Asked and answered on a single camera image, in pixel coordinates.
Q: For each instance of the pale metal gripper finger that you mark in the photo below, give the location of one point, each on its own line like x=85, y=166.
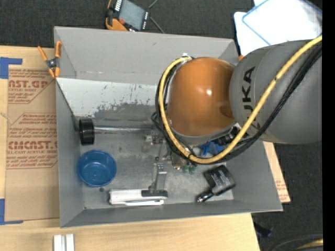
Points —
x=160, y=178
x=153, y=138

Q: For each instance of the grey metal bin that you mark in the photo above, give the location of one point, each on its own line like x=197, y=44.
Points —
x=131, y=166

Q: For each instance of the blue plastic object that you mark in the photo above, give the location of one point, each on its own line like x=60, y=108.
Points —
x=209, y=148

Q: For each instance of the white and black stapler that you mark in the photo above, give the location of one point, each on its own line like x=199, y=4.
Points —
x=131, y=197

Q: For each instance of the blue bowl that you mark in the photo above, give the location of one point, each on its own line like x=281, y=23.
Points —
x=96, y=168

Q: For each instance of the clear plastic tube black cap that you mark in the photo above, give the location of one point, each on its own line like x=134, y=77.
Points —
x=87, y=131

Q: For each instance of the brown cardboard board red print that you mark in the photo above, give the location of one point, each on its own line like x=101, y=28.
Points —
x=31, y=192

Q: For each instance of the black cylinder on white bracket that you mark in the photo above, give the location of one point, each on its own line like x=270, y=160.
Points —
x=228, y=138

